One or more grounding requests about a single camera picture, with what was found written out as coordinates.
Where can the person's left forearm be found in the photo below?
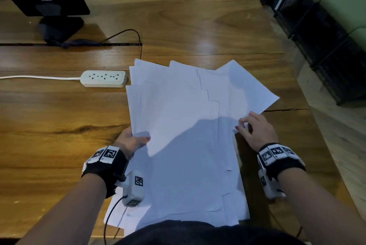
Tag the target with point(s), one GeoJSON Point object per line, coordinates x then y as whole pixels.
{"type": "Point", "coordinates": [71, 213]}

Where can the white power strip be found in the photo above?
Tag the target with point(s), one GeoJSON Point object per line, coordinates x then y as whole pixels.
{"type": "Point", "coordinates": [103, 78]}

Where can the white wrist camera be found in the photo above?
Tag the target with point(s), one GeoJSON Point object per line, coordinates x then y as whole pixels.
{"type": "Point", "coordinates": [270, 186]}
{"type": "Point", "coordinates": [134, 187]}

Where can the person's left hand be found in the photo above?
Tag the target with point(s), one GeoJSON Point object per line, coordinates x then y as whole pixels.
{"type": "Point", "coordinates": [127, 142]}

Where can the person's right hand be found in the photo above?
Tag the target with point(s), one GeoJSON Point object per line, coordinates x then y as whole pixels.
{"type": "Point", "coordinates": [261, 133]}

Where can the person's right forearm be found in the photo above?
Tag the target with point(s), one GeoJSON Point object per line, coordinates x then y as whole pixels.
{"type": "Point", "coordinates": [320, 210]}

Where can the black marker wrist band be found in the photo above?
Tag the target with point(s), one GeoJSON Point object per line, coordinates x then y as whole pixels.
{"type": "Point", "coordinates": [105, 164]}
{"type": "Point", "coordinates": [281, 159]}

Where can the person's right thumb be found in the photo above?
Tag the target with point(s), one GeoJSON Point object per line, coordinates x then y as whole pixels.
{"type": "Point", "coordinates": [243, 133]}

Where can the person's dark clothing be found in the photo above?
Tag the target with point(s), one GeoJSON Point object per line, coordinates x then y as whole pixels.
{"type": "Point", "coordinates": [206, 234]}

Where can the pile of white papers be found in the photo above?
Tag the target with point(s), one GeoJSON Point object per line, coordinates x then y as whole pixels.
{"type": "Point", "coordinates": [234, 87]}

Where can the person's left thumb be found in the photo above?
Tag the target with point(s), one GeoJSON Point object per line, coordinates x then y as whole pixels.
{"type": "Point", "coordinates": [141, 140]}

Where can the single white paper sheet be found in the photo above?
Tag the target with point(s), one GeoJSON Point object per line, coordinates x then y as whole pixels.
{"type": "Point", "coordinates": [228, 167]}
{"type": "Point", "coordinates": [171, 116]}

